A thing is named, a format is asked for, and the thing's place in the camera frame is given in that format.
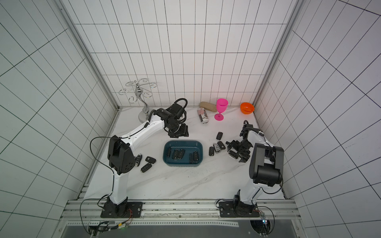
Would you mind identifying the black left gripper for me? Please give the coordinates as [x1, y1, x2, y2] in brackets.
[167, 120, 189, 138]

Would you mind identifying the black flip key fob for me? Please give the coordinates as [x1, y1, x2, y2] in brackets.
[192, 151, 199, 163]

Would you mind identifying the black car key fob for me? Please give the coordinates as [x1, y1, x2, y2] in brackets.
[172, 149, 179, 160]
[177, 149, 185, 159]
[140, 163, 152, 173]
[228, 150, 239, 159]
[145, 156, 156, 164]

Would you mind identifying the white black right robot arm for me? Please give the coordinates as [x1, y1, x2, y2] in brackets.
[226, 121, 284, 217]

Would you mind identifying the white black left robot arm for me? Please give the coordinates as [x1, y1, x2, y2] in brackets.
[103, 98, 189, 217]

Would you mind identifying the teal storage box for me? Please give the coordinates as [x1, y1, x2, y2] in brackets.
[163, 140, 203, 167]

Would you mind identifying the silver BMW smart key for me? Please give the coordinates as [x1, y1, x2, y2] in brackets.
[213, 143, 221, 153]

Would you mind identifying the black slim key fob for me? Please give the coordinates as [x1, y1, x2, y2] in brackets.
[216, 132, 223, 140]

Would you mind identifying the black VW key fob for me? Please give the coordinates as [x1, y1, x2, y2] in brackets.
[209, 146, 215, 156]

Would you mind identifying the black silver flip key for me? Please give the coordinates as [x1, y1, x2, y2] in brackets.
[135, 154, 142, 167]

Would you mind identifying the flag print can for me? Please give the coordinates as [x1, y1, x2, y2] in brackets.
[197, 108, 209, 124]

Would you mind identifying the orange plastic bowl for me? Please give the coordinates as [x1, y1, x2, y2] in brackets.
[240, 102, 255, 115]

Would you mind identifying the tan bread roll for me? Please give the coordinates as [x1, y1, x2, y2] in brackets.
[199, 102, 217, 112]

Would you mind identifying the pink plastic goblet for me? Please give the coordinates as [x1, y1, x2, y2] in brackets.
[214, 98, 229, 121]

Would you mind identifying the silver chrome cup stand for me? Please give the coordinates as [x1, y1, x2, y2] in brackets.
[118, 78, 157, 123]

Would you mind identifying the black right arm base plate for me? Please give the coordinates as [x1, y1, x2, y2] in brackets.
[217, 201, 260, 218]

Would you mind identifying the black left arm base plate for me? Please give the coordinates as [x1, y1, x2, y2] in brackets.
[100, 201, 143, 219]

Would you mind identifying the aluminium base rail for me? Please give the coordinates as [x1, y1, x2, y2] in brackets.
[61, 199, 301, 223]

